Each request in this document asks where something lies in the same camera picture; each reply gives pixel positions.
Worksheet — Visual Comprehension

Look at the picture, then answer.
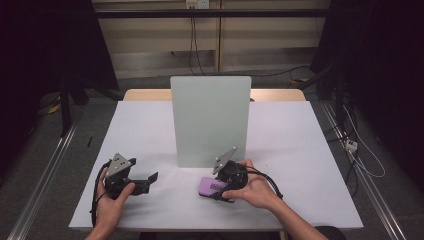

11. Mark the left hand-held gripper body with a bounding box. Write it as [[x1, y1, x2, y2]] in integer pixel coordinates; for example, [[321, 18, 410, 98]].
[[104, 152, 138, 200]]

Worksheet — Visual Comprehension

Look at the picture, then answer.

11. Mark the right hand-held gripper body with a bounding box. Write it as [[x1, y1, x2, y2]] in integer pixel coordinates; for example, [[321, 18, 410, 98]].
[[212, 145, 250, 194]]

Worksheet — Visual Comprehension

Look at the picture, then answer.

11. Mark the purple whiteboard eraser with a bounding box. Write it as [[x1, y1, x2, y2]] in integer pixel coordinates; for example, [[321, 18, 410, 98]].
[[198, 176, 236, 204]]

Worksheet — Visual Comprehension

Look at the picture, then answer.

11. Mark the frosted glass whiteboard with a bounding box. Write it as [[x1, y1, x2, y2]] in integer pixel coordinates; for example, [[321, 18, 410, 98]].
[[169, 75, 253, 169]]

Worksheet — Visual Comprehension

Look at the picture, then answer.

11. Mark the person's right hand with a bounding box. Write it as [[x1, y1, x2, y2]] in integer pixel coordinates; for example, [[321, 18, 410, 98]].
[[221, 159, 282, 212]]

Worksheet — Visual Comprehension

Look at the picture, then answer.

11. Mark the person's left hand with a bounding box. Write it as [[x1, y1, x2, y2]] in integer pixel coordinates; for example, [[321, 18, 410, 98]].
[[95, 166, 137, 232]]

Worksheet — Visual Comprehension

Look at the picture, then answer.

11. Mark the white table mat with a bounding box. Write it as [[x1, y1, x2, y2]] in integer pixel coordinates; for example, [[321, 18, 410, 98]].
[[68, 100, 364, 232]]

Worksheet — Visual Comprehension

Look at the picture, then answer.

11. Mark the metal floor track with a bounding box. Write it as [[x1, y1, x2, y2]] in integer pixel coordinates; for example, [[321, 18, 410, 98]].
[[6, 111, 86, 240], [319, 101, 408, 240]]

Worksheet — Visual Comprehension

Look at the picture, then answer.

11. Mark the wooden table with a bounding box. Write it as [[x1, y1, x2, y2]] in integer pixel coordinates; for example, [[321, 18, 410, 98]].
[[123, 88, 307, 103]]

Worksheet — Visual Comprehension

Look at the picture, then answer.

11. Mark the black metal stand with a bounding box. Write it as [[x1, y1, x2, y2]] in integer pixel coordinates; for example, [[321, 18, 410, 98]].
[[58, 74, 73, 138]]

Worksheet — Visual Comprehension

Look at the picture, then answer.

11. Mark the white power strip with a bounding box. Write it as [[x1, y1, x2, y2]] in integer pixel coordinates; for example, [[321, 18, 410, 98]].
[[344, 139, 359, 153]]

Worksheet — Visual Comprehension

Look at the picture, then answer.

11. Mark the dark curtain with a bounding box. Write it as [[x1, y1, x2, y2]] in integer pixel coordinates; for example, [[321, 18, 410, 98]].
[[0, 0, 120, 179], [309, 0, 424, 193]]

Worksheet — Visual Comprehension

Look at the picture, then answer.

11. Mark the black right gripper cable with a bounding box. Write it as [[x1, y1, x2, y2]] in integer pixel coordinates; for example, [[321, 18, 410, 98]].
[[245, 165, 285, 200]]

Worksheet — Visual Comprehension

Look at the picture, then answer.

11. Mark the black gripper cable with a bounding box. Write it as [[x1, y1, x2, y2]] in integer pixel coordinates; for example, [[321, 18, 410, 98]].
[[89, 161, 113, 228], [245, 165, 285, 200]]

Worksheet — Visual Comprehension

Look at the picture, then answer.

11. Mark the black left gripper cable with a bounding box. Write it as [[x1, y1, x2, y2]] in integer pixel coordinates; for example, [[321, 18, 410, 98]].
[[89, 161, 113, 228]]

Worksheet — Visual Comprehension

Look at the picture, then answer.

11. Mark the black hanging cable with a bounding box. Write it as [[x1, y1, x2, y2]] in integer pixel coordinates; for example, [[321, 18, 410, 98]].
[[188, 16, 208, 77]]

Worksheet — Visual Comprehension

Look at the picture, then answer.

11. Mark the wooden wall post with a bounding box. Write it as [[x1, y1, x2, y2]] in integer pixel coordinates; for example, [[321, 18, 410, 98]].
[[214, 0, 224, 73]]

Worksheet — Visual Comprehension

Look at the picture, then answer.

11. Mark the white cable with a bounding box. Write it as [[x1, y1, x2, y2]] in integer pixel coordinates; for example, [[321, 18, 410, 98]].
[[342, 104, 387, 179]]

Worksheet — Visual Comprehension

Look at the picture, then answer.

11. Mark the black horizontal rail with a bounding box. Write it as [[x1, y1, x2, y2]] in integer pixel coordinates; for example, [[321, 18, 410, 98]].
[[94, 8, 329, 19]]

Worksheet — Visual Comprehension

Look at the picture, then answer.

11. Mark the white wall outlet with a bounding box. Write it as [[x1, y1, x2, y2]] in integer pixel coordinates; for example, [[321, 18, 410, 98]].
[[185, 0, 210, 10]]

